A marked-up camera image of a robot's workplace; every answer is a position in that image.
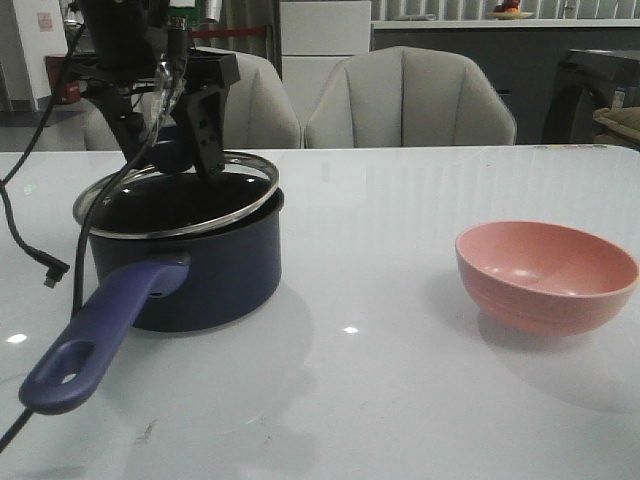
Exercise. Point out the left beige chair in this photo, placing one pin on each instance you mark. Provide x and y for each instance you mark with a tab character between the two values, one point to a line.
258	113

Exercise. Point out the red barrier belt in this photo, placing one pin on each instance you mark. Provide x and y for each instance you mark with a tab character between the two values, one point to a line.
230	33

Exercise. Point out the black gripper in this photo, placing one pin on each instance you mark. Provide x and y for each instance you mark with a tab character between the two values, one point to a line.
146	45

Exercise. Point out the right beige chair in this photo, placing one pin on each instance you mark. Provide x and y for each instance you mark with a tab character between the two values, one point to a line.
408	97

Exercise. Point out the dark blue saucepan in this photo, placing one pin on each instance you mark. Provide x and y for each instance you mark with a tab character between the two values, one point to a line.
176	284

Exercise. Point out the red trash bin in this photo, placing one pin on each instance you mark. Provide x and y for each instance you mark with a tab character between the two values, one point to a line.
68	92

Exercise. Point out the pink bowl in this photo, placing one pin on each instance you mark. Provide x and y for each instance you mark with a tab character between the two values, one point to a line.
544	278

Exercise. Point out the beige curtain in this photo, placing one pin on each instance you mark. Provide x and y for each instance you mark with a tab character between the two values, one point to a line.
246	14

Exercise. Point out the folded beige cushion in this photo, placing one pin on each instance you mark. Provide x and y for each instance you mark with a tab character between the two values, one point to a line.
617	126

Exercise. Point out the beige chair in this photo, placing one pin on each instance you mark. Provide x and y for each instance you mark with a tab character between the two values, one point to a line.
408	97
258	113

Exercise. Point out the white refrigerator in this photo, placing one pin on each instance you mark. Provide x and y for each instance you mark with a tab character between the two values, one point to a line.
315	36

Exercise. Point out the fruit plate on counter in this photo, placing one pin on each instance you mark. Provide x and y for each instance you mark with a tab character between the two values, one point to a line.
509	10

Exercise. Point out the grey counter cabinet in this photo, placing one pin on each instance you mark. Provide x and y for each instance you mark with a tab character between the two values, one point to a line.
519	57

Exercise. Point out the dark washing machine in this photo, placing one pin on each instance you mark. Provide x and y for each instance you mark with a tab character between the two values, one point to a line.
585	81

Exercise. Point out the glass lid with blue knob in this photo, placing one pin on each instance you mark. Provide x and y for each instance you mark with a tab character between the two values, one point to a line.
149	204

